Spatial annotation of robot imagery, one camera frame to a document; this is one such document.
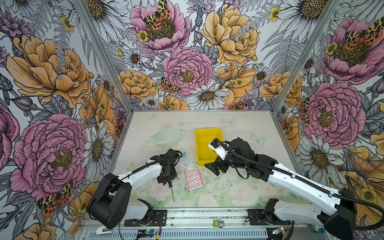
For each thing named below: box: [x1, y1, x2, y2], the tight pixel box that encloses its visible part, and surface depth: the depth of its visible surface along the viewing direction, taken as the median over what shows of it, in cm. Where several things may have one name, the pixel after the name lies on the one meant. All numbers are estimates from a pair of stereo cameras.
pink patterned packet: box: [184, 167, 204, 192], surface depth 89 cm
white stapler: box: [96, 225, 112, 235], surface depth 71 cm
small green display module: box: [213, 219, 225, 228], surface depth 72 cm
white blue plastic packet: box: [175, 151, 197, 172], surface depth 96 cm
